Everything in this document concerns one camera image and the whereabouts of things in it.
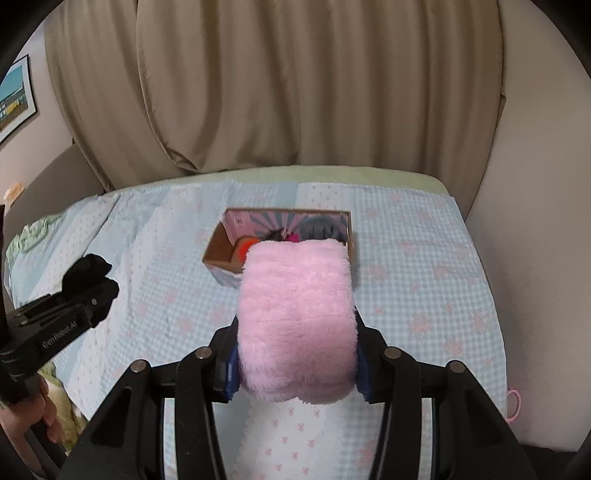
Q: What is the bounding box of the framed wall picture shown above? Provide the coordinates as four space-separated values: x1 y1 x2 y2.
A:
0 55 37 143

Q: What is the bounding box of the pink ring object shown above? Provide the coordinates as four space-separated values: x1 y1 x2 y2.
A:
506 388 522 424

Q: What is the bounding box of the orange fluffy pompom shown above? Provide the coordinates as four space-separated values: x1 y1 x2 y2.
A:
231 236 260 266

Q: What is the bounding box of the green mattress sheet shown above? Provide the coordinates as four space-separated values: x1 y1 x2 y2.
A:
4 165 452 451

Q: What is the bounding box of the black printed scarf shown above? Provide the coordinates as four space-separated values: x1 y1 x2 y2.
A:
263 229 290 242

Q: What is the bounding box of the beige curtain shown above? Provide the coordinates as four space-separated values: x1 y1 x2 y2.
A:
45 1 504 212

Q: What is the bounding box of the blue-grey fluffy cloth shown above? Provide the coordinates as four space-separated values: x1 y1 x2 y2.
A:
298 216 346 243

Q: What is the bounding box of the black soft cloth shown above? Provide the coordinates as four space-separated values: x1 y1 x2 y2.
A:
61 254 112 294

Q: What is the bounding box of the pink teal cardboard box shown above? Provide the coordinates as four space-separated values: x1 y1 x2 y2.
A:
202 208 353 288

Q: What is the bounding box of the checkered floral bed cover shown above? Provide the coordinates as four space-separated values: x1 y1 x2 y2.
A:
4 178 509 480

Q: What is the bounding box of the person's left hand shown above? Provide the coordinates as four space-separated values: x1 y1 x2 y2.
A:
1 377 63 447

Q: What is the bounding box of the pink fluffy cloth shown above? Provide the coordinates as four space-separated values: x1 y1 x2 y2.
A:
238 239 358 404

